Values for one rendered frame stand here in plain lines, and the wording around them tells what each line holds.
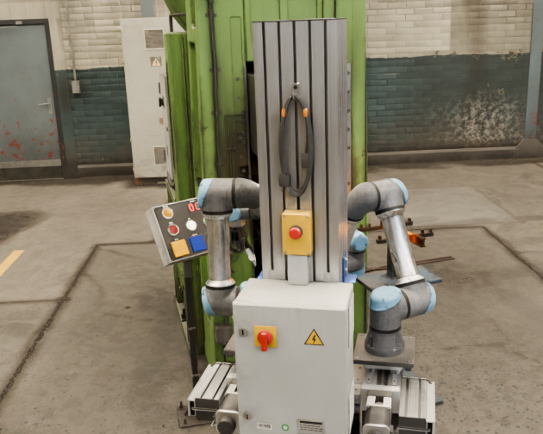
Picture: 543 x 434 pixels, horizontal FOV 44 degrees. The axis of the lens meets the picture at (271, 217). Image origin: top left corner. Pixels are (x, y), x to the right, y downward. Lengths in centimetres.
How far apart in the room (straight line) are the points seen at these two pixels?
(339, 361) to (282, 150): 64
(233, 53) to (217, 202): 116
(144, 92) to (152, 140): 62
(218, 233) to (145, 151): 638
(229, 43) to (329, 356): 193
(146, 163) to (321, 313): 710
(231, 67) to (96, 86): 615
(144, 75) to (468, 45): 434
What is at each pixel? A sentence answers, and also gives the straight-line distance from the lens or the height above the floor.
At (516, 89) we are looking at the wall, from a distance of 1009.
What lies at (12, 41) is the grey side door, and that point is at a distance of 979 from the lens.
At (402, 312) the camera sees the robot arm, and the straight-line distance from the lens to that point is 256.
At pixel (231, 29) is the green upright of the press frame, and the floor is 199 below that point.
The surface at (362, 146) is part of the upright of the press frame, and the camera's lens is 375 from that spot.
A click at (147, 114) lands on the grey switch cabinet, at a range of 882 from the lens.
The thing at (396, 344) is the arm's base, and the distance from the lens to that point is 260.
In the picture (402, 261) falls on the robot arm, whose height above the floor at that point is 113.
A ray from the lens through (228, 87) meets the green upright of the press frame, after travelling 350.
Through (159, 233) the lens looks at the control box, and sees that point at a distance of 323.
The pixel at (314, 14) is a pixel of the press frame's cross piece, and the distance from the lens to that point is 360.
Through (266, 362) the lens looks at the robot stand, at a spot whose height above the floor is 104.
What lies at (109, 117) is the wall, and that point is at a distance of 956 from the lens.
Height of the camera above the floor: 203
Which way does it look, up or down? 16 degrees down
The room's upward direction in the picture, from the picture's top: 2 degrees counter-clockwise
